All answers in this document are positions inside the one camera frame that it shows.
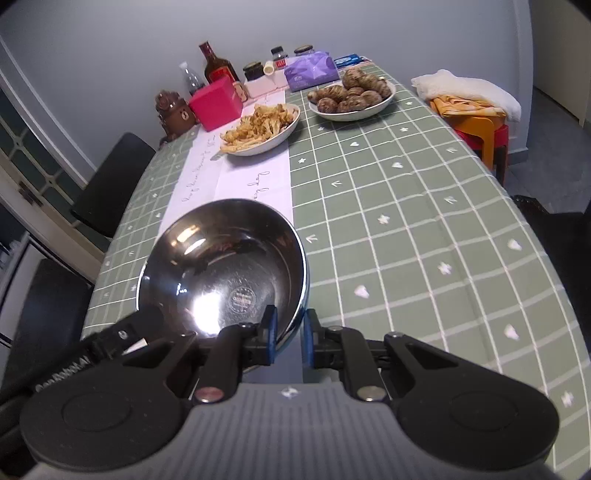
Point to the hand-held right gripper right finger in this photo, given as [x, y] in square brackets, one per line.
[308, 333]

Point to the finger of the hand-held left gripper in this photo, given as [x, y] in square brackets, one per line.
[134, 327]

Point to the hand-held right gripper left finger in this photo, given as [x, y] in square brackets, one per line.
[271, 331]

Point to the steel bowl with blue outside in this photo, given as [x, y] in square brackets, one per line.
[231, 258]

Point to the black chair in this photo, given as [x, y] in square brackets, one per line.
[41, 314]
[554, 240]
[115, 184]

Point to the green checked tablecloth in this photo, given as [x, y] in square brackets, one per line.
[392, 184]

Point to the white plate of fried food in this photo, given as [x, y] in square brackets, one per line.
[273, 141]

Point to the white glass-pane cabinet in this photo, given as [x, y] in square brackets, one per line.
[32, 152]

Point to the pile of fried food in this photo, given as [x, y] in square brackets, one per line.
[258, 124]

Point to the brown bear-shaped bottle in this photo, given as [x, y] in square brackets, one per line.
[175, 115]

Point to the white plate of taro roots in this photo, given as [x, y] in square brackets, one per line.
[364, 113]

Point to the pink box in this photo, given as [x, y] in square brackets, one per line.
[214, 108]

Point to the white condiment holder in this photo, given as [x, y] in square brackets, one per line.
[265, 88]

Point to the pile of taro roots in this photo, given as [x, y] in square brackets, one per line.
[355, 90]

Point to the glass carafe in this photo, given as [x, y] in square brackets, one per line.
[191, 81]

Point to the dark jar with black lid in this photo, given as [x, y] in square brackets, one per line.
[253, 71]

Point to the cream bottle cap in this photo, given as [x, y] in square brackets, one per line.
[269, 69]

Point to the purple tissue pack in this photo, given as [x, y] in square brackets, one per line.
[309, 69]

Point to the liquor bottle with red label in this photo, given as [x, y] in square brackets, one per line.
[218, 69]

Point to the orange plastic stool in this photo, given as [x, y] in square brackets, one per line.
[480, 127]

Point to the small bottle with black cap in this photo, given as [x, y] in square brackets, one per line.
[279, 57]

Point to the yellow cloth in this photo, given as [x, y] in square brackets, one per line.
[461, 106]

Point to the red plastic stool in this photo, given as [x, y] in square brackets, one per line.
[502, 136]

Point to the blue packet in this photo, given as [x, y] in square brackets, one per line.
[351, 59]

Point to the glass jar with metal lid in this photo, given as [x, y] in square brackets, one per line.
[304, 50]

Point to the white cloth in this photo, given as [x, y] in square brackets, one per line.
[466, 87]

